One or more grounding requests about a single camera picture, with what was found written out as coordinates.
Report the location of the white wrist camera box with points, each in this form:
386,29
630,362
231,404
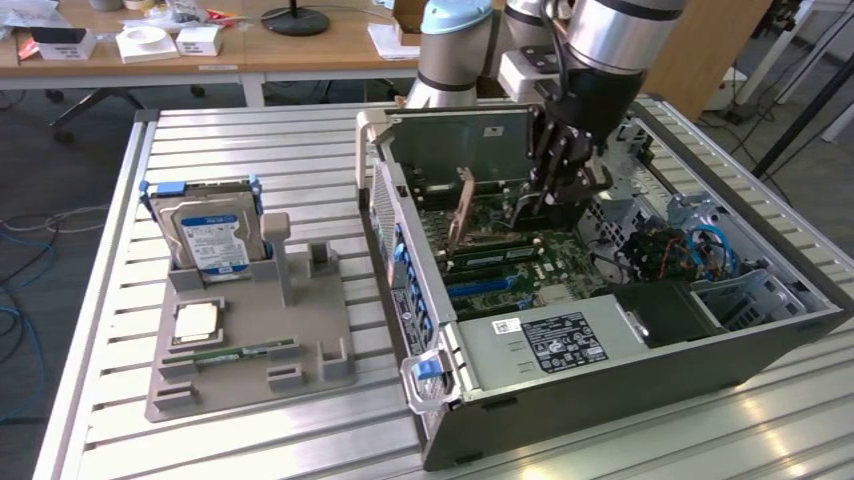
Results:
521,75

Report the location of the blue case latch tab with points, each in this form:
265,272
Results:
428,371

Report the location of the black stand leg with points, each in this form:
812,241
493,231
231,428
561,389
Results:
795,130

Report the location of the clear plastic bag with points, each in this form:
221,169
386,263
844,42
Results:
30,12

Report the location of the blue expansion slot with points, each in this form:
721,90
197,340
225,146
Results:
481,288

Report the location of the green motherboard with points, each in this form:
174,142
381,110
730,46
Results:
554,260

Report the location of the wooden desk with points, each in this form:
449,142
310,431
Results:
301,50

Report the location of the wooden cabinet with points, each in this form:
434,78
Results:
708,50

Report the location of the green RAM stick on holder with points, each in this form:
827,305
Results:
227,354

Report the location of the hard disk blue caddy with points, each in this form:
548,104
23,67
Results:
207,240

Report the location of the grey power supply unit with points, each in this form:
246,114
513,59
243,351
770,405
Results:
494,360

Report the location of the black chair base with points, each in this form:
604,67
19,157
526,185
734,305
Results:
87,107

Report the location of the white labelled box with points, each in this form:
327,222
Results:
199,42

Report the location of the white box black lid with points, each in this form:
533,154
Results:
63,47

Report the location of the grey parts rack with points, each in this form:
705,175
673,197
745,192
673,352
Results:
267,320

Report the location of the green RAM stick in slot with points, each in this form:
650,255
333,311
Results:
494,257

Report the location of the slanted metal disk bay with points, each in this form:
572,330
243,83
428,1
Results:
754,285

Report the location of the blue slot clip strip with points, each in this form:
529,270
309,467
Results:
401,260

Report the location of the perforated metal disk bay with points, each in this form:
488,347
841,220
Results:
628,200

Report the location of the brown cardboard box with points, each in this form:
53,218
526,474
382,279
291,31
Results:
408,15

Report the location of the black graphics card metal bracket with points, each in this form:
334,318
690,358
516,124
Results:
464,210

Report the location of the silver CPU chip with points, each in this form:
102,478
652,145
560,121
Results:
195,322

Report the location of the dark grey open PC case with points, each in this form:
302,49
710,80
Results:
601,400

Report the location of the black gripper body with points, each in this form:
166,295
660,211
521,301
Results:
601,105

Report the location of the CPU socket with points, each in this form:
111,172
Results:
494,236

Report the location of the white box with round tape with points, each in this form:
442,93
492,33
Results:
147,47

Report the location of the white paper stack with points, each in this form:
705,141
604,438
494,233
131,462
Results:
394,45

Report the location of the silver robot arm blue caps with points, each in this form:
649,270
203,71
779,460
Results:
454,50

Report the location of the black lamp base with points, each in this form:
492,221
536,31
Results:
297,22

